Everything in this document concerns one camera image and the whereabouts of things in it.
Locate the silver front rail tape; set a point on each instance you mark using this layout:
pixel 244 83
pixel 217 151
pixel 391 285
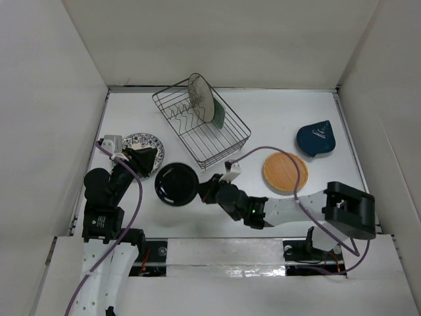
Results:
pixel 235 257

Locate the blue white floral plate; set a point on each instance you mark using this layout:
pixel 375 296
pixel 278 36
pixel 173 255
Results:
pixel 144 140

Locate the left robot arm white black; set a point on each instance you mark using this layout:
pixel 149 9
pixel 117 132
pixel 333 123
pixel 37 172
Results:
pixel 110 249

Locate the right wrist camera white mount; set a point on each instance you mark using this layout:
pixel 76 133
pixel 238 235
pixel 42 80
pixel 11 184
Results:
pixel 233 170

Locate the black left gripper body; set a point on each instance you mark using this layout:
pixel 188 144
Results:
pixel 139 166

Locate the black round bowl plate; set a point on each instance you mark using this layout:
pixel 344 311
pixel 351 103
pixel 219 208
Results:
pixel 176 184

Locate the cream round plate tree drawing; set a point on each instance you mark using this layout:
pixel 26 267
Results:
pixel 201 98

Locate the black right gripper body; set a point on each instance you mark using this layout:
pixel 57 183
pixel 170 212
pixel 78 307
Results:
pixel 211 195

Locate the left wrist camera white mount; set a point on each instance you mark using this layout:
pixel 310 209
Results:
pixel 111 143

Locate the dark blue leaf-shaped plate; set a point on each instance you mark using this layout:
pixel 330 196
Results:
pixel 316 139

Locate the grey wire dish rack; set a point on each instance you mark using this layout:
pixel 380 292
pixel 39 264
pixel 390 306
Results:
pixel 206 143

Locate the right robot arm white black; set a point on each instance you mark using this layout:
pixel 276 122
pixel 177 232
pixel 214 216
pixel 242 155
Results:
pixel 338 213

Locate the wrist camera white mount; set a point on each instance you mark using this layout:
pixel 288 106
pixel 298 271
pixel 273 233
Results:
pixel 233 170
pixel 111 143

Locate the orange woven bamboo round plate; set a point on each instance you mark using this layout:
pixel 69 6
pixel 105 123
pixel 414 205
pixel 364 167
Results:
pixel 280 172

